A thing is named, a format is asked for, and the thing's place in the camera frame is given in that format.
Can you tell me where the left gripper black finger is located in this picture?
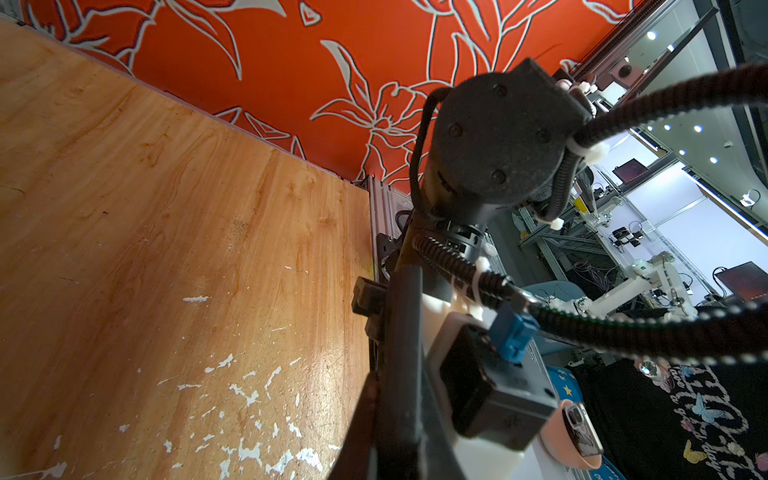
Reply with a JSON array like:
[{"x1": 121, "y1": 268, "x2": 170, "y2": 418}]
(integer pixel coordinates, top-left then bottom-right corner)
[{"x1": 328, "y1": 265, "x2": 464, "y2": 479}]

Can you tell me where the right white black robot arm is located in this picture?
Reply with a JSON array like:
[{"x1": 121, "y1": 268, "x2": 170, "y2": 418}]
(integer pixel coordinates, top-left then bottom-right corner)
[{"x1": 353, "y1": 60, "x2": 767, "y2": 367}]

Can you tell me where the pink bowl with phone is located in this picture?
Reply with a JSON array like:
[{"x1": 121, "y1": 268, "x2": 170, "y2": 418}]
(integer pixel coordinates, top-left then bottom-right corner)
[{"x1": 539, "y1": 400, "x2": 604, "y2": 471}]

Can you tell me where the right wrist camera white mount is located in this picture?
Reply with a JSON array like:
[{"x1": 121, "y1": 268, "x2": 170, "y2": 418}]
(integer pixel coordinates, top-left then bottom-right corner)
[{"x1": 422, "y1": 296, "x2": 560, "y2": 479}]

